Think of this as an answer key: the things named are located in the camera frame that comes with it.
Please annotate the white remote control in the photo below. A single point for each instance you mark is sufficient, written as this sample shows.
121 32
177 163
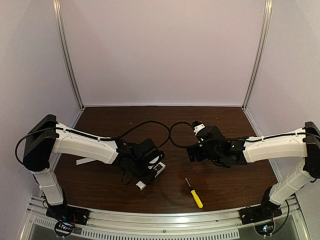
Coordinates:
153 172

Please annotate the white remote battery cover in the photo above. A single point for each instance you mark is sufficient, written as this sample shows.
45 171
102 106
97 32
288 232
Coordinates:
84 161

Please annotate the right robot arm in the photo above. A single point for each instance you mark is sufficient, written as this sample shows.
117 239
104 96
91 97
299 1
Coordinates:
303 143

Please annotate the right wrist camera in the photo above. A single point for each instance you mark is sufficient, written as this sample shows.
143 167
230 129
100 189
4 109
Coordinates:
198 127

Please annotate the left aluminium frame post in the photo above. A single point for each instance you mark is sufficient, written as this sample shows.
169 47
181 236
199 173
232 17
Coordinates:
65 52

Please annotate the yellow handled screwdriver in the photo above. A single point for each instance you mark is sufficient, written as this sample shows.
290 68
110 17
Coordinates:
194 194

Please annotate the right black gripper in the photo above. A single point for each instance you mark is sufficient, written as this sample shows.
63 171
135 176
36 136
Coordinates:
193 154

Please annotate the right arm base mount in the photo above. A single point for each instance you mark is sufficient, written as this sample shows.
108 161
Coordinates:
254 214

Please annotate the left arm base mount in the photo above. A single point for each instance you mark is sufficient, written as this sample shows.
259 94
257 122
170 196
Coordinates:
69 214

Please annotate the aluminium frame post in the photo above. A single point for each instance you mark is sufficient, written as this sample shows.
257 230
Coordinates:
65 52
264 32

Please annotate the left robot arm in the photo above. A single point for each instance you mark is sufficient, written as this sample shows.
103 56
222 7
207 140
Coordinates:
50 136

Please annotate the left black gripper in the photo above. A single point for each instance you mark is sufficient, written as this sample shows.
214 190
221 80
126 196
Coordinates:
146 176

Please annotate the right aluminium frame post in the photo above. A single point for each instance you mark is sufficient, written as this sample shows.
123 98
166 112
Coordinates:
264 32

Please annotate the front aluminium rail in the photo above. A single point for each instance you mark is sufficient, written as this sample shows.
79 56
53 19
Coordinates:
210 225

